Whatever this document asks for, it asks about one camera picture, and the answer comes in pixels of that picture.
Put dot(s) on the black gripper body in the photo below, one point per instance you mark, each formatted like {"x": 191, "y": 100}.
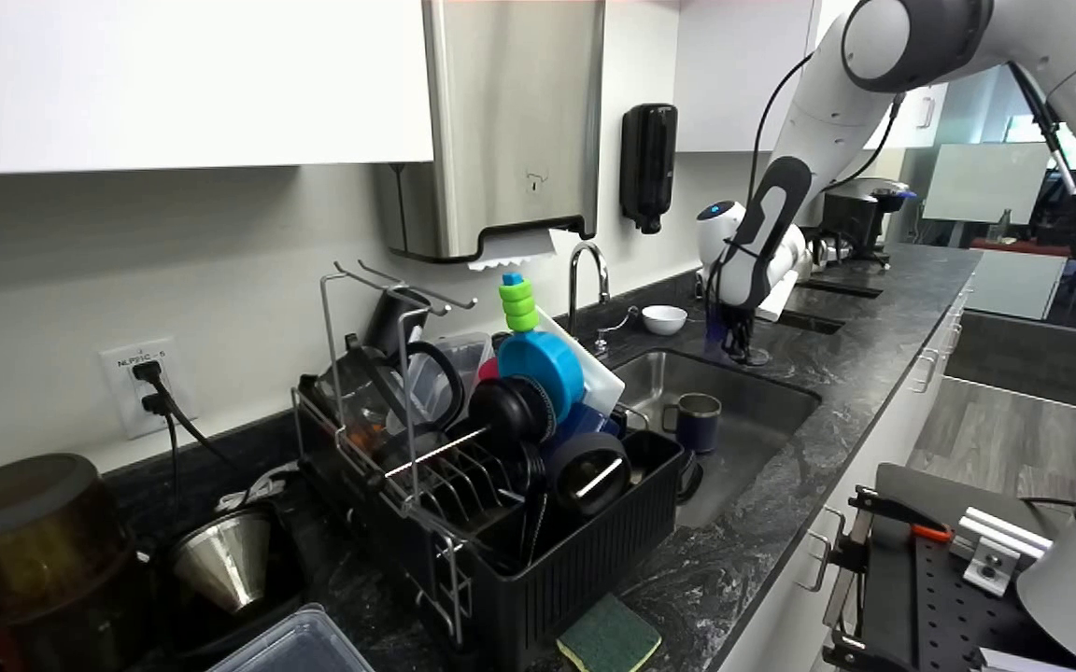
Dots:
{"x": 727, "y": 319}

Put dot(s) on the clear plastic cup lid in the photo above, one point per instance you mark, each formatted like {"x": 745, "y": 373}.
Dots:
{"x": 757, "y": 363}

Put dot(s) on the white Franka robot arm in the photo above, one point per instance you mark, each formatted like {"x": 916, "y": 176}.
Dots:
{"x": 813, "y": 100}

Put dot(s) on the blue steel tumbler cup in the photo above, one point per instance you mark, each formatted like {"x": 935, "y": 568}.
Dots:
{"x": 696, "y": 428}

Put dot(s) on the black counter tray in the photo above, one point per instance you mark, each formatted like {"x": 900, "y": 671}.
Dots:
{"x": 806, "y": 319}

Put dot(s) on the stainless steel sink basin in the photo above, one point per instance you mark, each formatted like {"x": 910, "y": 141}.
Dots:
{"x": 739, "y": 411}

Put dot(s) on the small white bowl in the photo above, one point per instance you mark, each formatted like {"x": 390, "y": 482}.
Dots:
{"x": 662, "y": 319}

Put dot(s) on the black counter mat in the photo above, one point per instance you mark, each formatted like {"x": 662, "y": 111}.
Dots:
{"x": 843, "y": 284}

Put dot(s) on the clear plastic food container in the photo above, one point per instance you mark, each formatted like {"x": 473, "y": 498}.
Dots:
{"x": 601, "y": 378}

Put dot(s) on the chrome sink faucet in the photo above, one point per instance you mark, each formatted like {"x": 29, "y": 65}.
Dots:
{"x": 580, "y": 268}

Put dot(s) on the black coffee machine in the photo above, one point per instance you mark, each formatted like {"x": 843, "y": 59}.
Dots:
{"x": 859, "y": 220}

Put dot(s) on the black mug with steel rim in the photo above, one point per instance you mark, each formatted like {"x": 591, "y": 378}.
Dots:
{"x": 590, "y": 471}

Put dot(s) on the blue bottle with green cap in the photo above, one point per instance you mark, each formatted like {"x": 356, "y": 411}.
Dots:
{"x": 540, "y": 368}

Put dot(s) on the black plastic dish rack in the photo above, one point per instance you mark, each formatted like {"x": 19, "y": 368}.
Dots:
{"x": 561, "y": 584}

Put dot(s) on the steel paper towel dispenser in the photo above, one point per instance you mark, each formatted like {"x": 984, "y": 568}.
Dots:
{"x": 503, "y": 126}

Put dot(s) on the grey perforated tool board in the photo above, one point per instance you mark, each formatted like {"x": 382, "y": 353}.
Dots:
{"x": 923, "y": 612}

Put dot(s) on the green yellow sponge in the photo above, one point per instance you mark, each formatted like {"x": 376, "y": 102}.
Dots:
{"x": 608, "y": 637}

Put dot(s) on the glass carafe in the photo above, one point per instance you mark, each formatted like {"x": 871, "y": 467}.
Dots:
{"x": 422, "y": 388}

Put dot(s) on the clear plastic tub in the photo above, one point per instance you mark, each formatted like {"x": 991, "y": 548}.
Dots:
{"x": 296, "y": 645}

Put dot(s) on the steel cone coffee dripper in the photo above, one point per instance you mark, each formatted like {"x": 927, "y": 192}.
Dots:
{"x": 227, "y": 562}

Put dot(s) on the black power plug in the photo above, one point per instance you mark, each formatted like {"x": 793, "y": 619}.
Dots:
{"x": 146, "y": 373}
{"x": 160, "y": 405}

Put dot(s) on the black wall soap dispenser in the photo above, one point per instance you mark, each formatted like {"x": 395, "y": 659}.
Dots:
{"x": 649, "y": 169}

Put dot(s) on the white wall cabinet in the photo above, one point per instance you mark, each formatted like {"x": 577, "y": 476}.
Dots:
{"x": 187, "y": 78}
{"x": 739, "y": 60}

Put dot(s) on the aluminium bracket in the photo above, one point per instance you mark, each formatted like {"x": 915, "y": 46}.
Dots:
{"x": 999, "y": 542}

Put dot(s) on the white wall outlet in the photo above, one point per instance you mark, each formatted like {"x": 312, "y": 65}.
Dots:
{"x": 123, "y": 398}

